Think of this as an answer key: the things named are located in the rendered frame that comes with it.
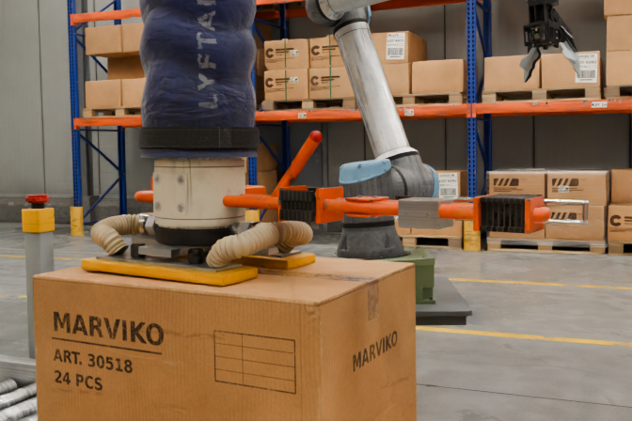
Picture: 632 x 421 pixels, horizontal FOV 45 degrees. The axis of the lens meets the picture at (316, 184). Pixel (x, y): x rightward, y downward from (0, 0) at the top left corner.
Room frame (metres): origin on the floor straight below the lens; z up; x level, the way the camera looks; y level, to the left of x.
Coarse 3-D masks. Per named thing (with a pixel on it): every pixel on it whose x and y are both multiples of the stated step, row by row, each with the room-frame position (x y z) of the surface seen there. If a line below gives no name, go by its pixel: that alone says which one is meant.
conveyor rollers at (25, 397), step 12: (0, 384) 1.99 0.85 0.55; (12, 384) 2.02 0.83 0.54; (36, 384) 1.99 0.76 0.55; (0, 396) 1.89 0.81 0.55; (12, 396) 1.91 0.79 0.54; (24, 396) 1.93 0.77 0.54; (36, 396) 1.97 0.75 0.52; (0, 408) 1.86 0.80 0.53; (12, 408) 1.80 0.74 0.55; (24, 408) 1.82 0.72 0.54; (36, 408) 1.85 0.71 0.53; (0, 420) 1.75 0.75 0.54; (12, 420) 1.78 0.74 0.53; (24, 420) 1.72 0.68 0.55; (36, 420) 1.73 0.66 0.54
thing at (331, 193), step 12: (288, 192) 1.27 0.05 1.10; (300, 192) 1.26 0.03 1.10; (312, 192) 1.24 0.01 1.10; (324, 192) 1.26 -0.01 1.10; (336, 192) 1.29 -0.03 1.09; (288, 204) 1.28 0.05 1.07; (300, 204) 1.27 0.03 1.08; (312, 204) 1.25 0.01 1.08; (288, 216) 1.27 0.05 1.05; (300, 216) 1.26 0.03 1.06; (312, 216) 1.24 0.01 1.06; (324, 216) 1.26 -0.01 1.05; (336, 216) 1.29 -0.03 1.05
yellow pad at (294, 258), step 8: (184, 256) 1.52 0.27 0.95; (248, 256) 1.44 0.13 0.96; (256, 256) 1.43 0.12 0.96; (264, 256) 1.43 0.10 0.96; (272, 256) 1.42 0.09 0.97; (280, 256) 1.41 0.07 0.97; (288, 256) 1.43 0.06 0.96; (296, 256) 1.43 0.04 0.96; (304, 256) 1.44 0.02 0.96; (312, 256) 1.46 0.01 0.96; (248, 264) 1.43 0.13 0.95; (256, 264) 1.42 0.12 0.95; (264, 264) 1.41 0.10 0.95; (272, 264) 1.40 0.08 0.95; (280, 264) 1.39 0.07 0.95; (288, 264) 1.39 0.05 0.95; (296, 264) 1.41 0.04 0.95; (304, 264) 1.43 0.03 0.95
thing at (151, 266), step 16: (112, 256) 1.40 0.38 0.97; (128, 256) 1.40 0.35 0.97; (144, 256) 1.39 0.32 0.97; (192, 256) 1.30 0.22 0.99; (112, 272) 1.36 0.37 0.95; (128, 272) 1.34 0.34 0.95; (144, 272) 1.32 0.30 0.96; (160, 272) 1.30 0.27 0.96; (176, 272) 1.28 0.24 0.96; (192, 272) 1.26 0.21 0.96; (208, 272) 1.25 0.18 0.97; (224, 272) 1.25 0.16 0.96; (240, 272) 1.26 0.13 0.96; (256, 272) 1.30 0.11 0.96
